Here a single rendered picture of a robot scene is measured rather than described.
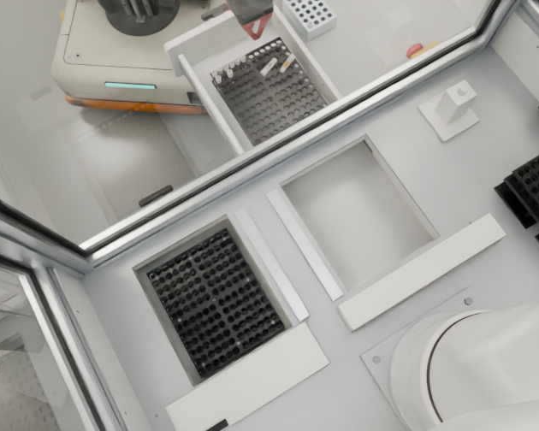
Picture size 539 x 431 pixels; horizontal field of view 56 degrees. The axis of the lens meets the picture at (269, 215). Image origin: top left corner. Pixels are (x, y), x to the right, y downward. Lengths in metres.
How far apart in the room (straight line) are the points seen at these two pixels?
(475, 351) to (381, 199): 0.55
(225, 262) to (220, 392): 0.24
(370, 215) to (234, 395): 0.46
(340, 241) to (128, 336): 0.45
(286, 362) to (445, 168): 0.47
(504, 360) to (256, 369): 0.44
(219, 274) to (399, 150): 0.42
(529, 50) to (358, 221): 0.46
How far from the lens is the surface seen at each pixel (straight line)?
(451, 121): 1.05
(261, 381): 0.90
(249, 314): 0.96
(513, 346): 0.60
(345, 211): 1.08
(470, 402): 0.66
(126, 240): 0.93
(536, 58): 1.11
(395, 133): 1.03
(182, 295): 0.98
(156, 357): 0.93
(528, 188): 0.96
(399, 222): 1.09
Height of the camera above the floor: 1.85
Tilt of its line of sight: 73 degrees down
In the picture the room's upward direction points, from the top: 7 degrees counter-clockwise
